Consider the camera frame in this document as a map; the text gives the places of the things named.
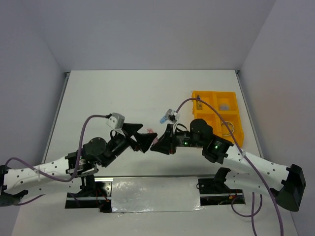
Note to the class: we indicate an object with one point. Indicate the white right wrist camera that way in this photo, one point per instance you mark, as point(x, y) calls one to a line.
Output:
point(173, 117)

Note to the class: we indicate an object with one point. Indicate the clear round pin container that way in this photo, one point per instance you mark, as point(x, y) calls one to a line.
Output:
point(224, 107)

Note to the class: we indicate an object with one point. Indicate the yellow four-compartment tray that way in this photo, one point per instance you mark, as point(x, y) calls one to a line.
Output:
point(214, 99)

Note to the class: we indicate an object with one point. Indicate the blue highlighter marker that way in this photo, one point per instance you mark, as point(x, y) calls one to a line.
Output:
point(163, 119)

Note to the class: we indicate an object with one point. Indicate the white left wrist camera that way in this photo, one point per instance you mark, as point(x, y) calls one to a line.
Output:
point(115, 121)

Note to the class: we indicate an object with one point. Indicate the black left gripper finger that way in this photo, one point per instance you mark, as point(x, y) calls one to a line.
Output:
point(131, 129)
point(144, 140)

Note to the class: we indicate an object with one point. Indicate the small blue-capped glue bottle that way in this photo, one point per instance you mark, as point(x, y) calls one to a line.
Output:
point(198, 103)

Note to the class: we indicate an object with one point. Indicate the beige tape roll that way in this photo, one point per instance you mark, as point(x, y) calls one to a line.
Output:
point(227, 128)

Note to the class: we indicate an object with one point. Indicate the silver foil sheet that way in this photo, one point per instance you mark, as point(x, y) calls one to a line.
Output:
point(155, 194)

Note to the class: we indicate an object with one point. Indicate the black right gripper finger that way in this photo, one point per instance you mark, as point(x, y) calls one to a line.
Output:
point(168, 136)
point(164, 148)

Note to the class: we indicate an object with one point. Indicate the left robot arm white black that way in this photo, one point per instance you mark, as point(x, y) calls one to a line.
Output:
point(32, 182)

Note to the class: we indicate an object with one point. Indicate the pink highlighter marker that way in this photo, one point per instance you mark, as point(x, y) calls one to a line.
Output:
point(149, 130)

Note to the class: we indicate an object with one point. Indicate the black base rail with wiring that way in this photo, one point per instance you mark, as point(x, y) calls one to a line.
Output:
point(99, 196)

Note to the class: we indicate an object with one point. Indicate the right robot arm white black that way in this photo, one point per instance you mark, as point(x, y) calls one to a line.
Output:
point(239, 170)

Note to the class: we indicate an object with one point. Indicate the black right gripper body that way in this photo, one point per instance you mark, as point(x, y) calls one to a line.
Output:
point(183, 138)

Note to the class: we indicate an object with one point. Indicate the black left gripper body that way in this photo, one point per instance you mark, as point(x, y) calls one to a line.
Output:
point(117, 144)

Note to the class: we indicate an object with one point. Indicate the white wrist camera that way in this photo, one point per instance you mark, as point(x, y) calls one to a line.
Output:
point(173, 117)
point(115, 121)

